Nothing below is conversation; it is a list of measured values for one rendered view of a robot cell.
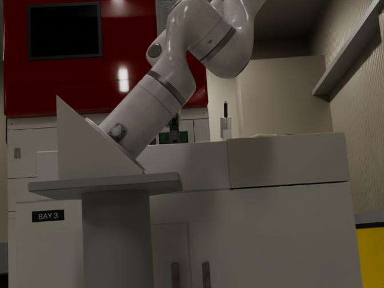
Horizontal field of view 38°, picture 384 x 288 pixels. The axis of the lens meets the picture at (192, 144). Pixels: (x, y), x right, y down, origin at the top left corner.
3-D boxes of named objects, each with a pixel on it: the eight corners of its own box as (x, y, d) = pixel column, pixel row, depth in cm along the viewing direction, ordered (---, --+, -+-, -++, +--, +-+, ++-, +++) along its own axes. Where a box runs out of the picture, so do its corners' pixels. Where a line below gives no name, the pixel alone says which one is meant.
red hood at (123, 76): (45, 148, 295) (43, 40, 305) (199, 139, 298) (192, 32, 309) (2, 115, 220) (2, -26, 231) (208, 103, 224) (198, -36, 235)
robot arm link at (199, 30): (187, 107, 134) (251, 35, 137) (129, 52, 130) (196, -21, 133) (176, 108, 145) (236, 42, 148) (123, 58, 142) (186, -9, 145)
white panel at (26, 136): (9, 218, 221) (8, 119, 228) (215, 204, 225) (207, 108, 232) (7, 218, 218) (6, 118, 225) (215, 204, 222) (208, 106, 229)
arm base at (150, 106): (136, 166, 125) (191, 104, 127) (75, 112, 128) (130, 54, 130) (147, 178, 144) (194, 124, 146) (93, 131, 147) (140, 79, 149)
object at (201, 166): (43, 203, 168) (43, 156, 170) (227, 191, 170) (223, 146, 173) (36, 200, 158) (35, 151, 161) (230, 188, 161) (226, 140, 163)
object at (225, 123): (222, 156, 196) (219, 119, 199) (232, 155, 196) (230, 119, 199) (223, 153, 190) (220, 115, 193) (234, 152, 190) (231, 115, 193)
